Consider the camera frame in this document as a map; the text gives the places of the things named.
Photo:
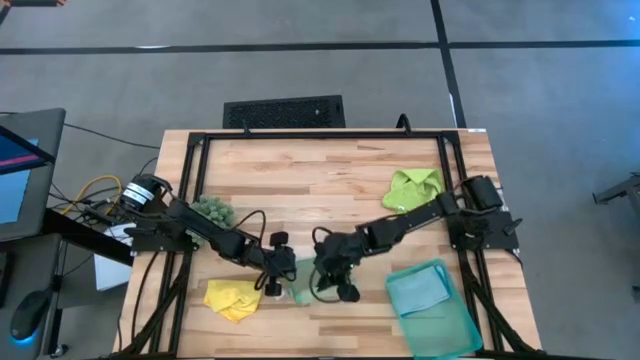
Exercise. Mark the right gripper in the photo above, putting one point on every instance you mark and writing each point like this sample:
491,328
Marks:
340,255

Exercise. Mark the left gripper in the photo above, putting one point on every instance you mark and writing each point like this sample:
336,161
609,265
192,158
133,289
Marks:
277,265

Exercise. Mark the pale green microfiber towel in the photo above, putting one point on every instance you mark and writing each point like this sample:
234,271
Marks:
303,282

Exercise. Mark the blue microfiber towel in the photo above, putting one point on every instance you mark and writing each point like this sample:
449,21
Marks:
417,290

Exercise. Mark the lime green microfiber towel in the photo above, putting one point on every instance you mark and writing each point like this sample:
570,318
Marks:
412,192

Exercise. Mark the teal plastic bin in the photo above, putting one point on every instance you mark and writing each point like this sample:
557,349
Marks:
445,330

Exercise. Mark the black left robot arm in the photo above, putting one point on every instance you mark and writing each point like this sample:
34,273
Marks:
200,225

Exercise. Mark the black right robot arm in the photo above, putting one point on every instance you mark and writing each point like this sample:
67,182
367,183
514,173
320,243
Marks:
425,220

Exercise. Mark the yellow microfiber towel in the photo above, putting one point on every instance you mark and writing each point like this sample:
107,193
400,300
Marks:
232,297

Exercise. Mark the succulent plant in patterned pot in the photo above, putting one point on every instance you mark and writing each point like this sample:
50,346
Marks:
215,210

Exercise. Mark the black table clamp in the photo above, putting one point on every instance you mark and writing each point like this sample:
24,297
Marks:
404,122

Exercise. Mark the black perforated box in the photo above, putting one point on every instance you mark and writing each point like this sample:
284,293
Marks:
285,112

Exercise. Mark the white box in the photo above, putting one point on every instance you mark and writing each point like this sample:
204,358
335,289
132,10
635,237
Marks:
110,272

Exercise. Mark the grey side desk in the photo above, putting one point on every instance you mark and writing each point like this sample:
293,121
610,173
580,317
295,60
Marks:
30,265

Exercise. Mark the black computer mouse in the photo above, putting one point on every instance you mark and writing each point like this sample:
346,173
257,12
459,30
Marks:
27,315

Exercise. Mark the computer monitor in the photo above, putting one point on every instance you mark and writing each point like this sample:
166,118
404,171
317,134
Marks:
15,195

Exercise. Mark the grey chair base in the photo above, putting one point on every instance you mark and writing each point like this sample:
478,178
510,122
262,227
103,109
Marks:
620,189

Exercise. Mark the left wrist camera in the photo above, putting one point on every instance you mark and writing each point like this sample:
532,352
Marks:
279,238

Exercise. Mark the black metal table frame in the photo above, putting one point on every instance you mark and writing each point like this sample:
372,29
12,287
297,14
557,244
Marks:
320,135

